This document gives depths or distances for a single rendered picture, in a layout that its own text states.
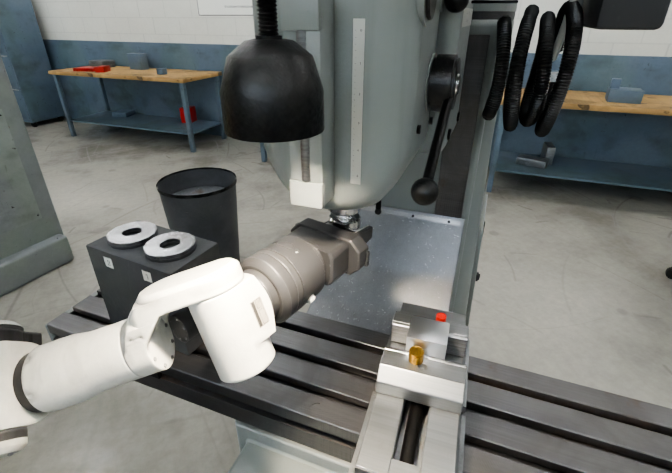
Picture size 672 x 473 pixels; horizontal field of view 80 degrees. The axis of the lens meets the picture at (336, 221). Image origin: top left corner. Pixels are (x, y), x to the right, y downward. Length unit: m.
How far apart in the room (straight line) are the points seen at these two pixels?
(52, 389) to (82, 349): 0.05
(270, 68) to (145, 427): 1.88
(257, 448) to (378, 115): 0.62
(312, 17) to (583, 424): 0.70
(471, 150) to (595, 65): 3.92
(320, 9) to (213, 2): 5.42
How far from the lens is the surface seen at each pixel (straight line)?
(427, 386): 0.64
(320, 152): 0.43
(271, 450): 0.82
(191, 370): 0.82
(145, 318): 0.45
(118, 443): 2.04
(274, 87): 0.27
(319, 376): 0.77
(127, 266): 0.82
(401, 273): 0.98
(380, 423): 0.63
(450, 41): 0.61
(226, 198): 2.50
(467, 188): 0.94
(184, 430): 1.98
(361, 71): 0.43
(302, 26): 0.41
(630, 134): 4.97
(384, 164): 0.46
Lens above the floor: 1.53
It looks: 27 degrees down
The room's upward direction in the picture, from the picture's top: straight up
